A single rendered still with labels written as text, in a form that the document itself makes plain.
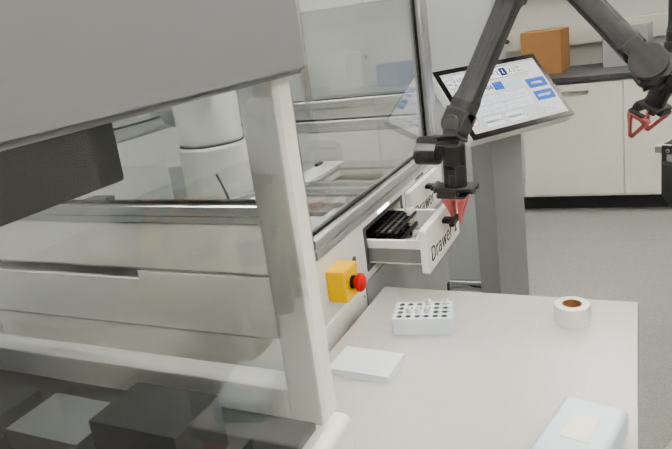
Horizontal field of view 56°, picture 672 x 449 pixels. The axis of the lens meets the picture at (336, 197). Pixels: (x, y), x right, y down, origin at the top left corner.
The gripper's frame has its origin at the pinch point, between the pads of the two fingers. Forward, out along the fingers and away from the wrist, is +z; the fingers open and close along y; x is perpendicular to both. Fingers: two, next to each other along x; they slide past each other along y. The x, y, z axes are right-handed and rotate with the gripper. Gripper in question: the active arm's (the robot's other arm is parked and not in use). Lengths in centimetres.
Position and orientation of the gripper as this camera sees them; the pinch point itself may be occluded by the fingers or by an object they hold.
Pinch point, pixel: (458, 220)
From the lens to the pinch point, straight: 163.1
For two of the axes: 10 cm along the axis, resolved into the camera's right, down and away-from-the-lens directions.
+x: -4.2, 2.8, -8.6
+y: -9.0, -0.2, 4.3
